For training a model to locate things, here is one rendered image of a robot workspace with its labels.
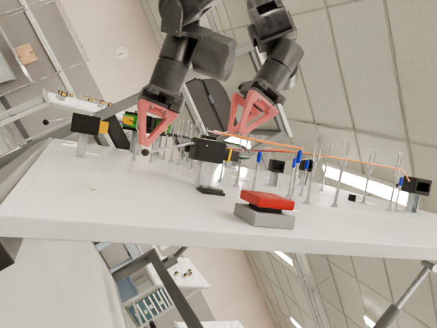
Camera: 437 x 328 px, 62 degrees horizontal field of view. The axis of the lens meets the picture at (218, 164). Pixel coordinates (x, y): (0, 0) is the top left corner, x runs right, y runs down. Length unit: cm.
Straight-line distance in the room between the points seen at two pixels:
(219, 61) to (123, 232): 37
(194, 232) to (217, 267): 992
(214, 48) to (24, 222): 41
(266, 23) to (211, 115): 104
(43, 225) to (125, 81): 791
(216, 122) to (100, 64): 651
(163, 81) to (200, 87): 110
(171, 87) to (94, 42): 753
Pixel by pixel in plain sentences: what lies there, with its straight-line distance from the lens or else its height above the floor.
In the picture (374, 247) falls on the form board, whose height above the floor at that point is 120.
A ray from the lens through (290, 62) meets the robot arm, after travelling 72.
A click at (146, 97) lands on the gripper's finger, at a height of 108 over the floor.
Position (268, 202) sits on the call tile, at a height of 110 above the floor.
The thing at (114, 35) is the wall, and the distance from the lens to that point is 822.
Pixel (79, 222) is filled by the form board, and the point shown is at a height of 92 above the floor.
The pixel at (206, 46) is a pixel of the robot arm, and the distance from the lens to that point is 63.
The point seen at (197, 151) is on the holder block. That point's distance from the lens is 65.
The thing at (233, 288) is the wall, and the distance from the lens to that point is 1089.
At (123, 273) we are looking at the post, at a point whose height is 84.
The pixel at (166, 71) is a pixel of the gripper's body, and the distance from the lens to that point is 64.
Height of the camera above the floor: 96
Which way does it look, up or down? 17 degrees up
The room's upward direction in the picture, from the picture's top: 61 degrees clockwise
